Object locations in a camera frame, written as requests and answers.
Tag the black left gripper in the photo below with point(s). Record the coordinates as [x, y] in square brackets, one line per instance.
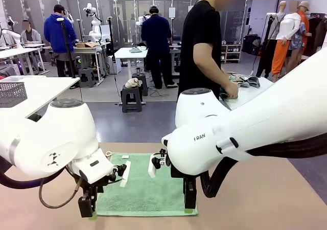
[90, 187]

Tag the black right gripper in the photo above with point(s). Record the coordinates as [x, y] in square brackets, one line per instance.
[190, 181]

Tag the green terry towel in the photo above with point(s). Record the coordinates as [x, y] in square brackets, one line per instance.
[143, 194]
[223, 95]

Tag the dark grey towel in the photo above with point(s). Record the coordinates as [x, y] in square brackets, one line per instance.
[253, 83]

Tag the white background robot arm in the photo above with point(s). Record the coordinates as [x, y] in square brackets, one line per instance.
[140, 23]
[95, 28]
[12, 35]

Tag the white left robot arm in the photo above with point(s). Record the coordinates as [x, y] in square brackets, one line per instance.
[64, 127]

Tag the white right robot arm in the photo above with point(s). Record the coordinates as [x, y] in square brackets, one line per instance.
[255, 127]

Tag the person's right forearm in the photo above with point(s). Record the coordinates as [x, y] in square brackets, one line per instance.
[212, 72]

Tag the grey lattice plastic basket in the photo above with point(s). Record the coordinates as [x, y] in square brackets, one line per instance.
[12, 93]

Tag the person's right hand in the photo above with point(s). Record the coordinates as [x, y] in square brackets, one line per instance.
[232, 91]

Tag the beige bundled cloth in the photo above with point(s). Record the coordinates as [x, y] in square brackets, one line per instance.
[132, 83]

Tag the small metal cup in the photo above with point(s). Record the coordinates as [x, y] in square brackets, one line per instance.
[139, 71]

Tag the white shoe rack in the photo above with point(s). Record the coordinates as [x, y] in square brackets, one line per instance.
[232, 53]

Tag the grey desk with computer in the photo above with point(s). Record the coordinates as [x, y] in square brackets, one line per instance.
[176, 46]

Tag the white standing desk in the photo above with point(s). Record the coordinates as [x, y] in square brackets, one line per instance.
[125, 55]

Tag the white robot work table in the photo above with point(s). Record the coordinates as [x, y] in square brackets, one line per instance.
[84, 49]

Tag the grey cloth on desk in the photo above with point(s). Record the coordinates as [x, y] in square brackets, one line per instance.
[135, 50]

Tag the black tripod pole white top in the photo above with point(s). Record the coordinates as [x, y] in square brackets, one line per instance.
[67, 48]

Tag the open cardboard box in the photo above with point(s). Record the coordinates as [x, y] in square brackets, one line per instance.
[87, 45]

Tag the black suitcase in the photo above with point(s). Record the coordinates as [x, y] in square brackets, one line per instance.
[251, 44]

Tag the mannequin with grey vest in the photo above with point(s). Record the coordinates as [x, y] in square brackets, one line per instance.
[267, 51]

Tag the person in navy jacket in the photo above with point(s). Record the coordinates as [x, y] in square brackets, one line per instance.
[155, 35]

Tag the thin black tripod pole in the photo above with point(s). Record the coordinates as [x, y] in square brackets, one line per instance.
[111, 41]

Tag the person in black clothes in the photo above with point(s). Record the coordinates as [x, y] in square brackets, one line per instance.
[201, 30]

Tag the long white work table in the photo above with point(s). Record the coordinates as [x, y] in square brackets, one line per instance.
[15, 51]

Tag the person in blue hoodie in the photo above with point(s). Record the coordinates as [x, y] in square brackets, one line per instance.
[58, 35]

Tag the seated person in grey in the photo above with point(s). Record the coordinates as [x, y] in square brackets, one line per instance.
[30, 35]

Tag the white panel on stand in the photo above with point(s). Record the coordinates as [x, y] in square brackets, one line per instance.
[172, 12]

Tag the mannequin white shirt orange trousers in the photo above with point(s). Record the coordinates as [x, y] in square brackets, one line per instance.
[288, 28]

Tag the clothes rack dark garments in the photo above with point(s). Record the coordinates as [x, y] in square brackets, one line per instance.
[318, 35]

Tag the mannequin orange shirt beige hat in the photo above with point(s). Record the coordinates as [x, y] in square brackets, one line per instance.
[304, 20]

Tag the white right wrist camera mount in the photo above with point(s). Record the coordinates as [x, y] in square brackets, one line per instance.
[152, 168]

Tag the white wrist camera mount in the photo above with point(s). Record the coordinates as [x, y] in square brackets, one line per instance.
[152, 168]
[125, 173]

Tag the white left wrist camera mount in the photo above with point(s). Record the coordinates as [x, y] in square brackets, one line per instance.
[125, 173]

